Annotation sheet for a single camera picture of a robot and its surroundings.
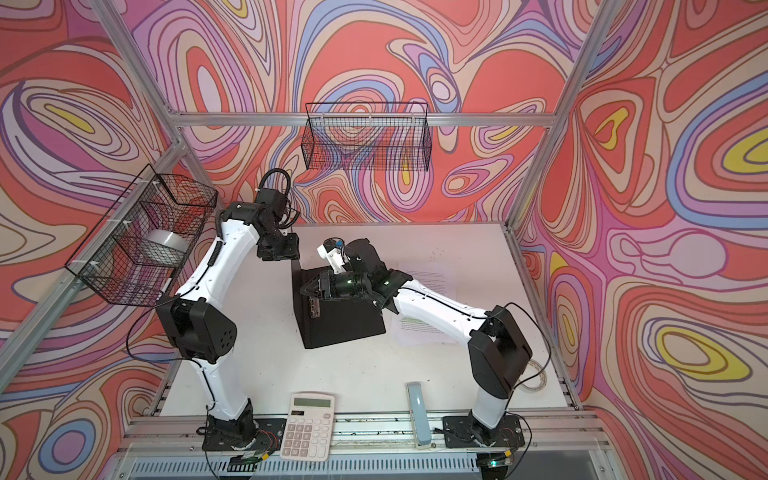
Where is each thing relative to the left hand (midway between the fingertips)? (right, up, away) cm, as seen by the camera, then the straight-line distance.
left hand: (294, 253), depth 86 cm
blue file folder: (+8, -21, +8) cm, 24 cm away
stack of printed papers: (+35, -24, +6) cm, 43 cm away
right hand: (+8, -11, -13) cm, 19 cm away
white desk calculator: (+7, -43, -12) cm, 46 cm away
